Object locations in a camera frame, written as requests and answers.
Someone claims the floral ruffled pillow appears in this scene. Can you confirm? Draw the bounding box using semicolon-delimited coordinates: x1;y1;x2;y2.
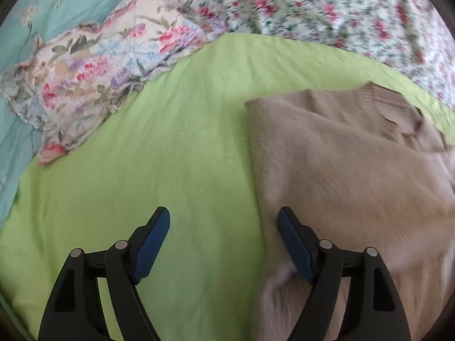
1;0;228;166

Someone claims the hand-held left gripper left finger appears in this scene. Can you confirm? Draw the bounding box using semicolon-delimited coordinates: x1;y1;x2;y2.
37;206;171;341

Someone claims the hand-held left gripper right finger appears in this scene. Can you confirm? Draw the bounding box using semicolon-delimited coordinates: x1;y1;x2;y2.
277;206;412;341

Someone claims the green bed sheet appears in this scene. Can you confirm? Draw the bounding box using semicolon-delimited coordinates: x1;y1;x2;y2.
0;33;455;341

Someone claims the teal floral bed sheet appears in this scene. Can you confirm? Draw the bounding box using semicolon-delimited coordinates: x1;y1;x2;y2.
0;0;141;228

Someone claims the small-flower print quilt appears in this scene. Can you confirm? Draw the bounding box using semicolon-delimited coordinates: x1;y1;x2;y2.
137;0;455;111

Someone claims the beige knit sweater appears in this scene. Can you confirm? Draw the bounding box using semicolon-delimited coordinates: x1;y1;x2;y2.
245;82;455;341

